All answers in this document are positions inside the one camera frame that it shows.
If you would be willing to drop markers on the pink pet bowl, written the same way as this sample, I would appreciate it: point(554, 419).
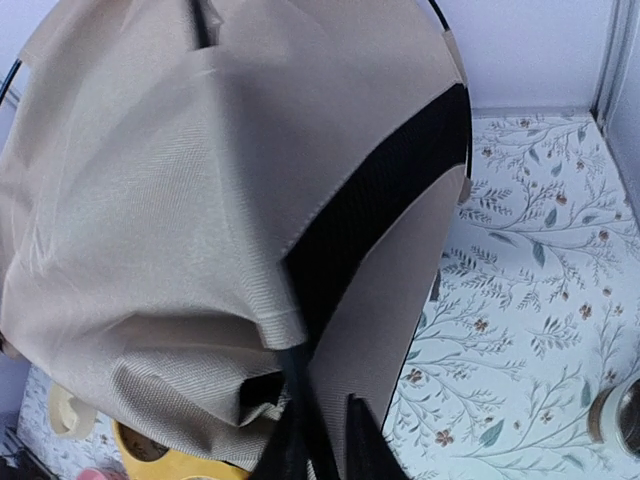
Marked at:
point(98, 474)

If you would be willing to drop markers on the yellow double bowl holder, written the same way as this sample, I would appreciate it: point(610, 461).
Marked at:
point(144, 458)

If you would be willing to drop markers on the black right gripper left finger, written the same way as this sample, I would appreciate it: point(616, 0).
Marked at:
point(285, 455)

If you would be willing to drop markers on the cream pet bowl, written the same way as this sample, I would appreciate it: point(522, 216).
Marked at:
point(69, 416)

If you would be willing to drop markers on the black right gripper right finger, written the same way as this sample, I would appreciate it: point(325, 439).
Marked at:
point(368, 456)

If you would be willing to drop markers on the beige fabric pet tent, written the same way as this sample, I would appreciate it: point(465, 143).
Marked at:
point(190, 187)

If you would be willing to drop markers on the right metal frame post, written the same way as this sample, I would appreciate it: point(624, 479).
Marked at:
point(621, 33)

